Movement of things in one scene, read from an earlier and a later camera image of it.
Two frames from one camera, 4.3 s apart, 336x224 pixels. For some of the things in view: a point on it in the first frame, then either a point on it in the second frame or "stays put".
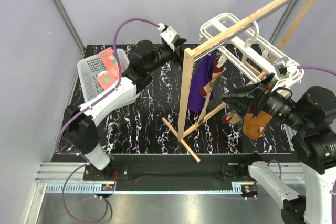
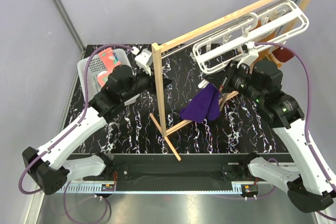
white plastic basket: [88, 70] stays put
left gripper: [178, 43] -> [151, 79]
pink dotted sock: [108, 58] stays put
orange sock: [254, 126] -> [270, 36]
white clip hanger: [256, 57] -> [241, 45]
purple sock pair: [201, 72] -> [205, 105]
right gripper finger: [240, 103] -> [216, 78]
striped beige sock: [206, 92] -> [277, 54]
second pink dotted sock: [105, 79] stays put
